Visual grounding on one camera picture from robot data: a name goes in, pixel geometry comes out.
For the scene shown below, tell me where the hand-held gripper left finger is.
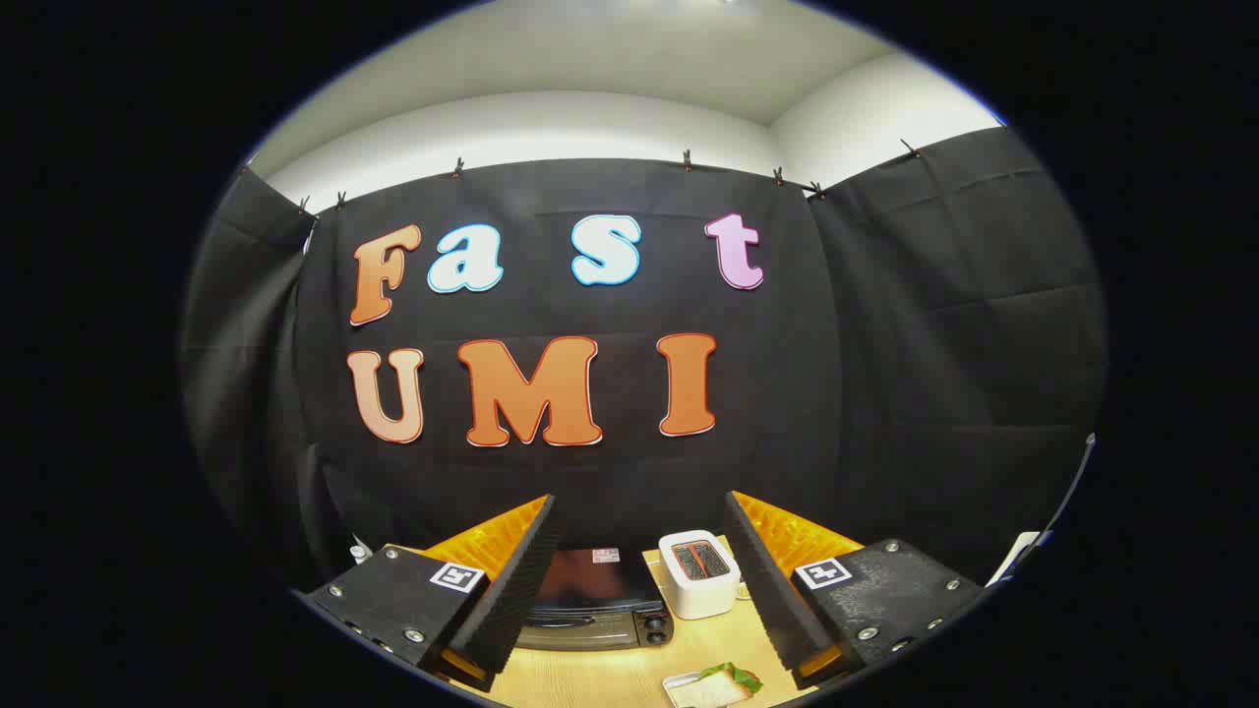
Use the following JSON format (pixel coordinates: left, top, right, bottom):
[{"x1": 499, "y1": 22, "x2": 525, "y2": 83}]
[{"x1": 293, "y1": 495, "x2": 562, "y2": 689}]

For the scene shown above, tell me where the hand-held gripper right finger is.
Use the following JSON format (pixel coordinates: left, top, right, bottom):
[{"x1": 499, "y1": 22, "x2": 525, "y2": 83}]
[{"x1": 725, "y1": 491, "x2": 985, "y2": 689}]

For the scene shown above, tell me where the black toaster oven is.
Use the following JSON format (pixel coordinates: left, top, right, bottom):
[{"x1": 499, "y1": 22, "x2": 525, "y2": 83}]
[{"x1": 516, "y1": 547, "x2": 676, "y2": 652}]

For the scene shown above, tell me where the toast and lettuce sandwich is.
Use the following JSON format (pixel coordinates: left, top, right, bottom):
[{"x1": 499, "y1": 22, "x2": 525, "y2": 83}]
[{"x1": 679, "y1": 662, "x2": 764, "y2": 708}]

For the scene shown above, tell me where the white pop-up toaster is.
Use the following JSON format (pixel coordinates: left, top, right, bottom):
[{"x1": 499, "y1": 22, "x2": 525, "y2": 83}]
[{"x1": 658, "y1": 530, "x2": 742, "y2": 620}]

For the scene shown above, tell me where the white rectangular tray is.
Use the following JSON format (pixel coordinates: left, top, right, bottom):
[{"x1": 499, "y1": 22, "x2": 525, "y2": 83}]
[{"x1": 662, "y1": 671, "x2": 758, "y2": 708}]

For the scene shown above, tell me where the grey metal rod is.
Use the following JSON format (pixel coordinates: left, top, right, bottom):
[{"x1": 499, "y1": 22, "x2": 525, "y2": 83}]
[{"x1": 1043, "y1": 433, "x2": 1098, "y2": 552}]

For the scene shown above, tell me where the row of black cloth clips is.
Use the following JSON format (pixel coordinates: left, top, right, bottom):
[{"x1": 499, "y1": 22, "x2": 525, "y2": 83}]
[{"x1": 295, "y1": 138, "x2": 926, "y2": 215}]

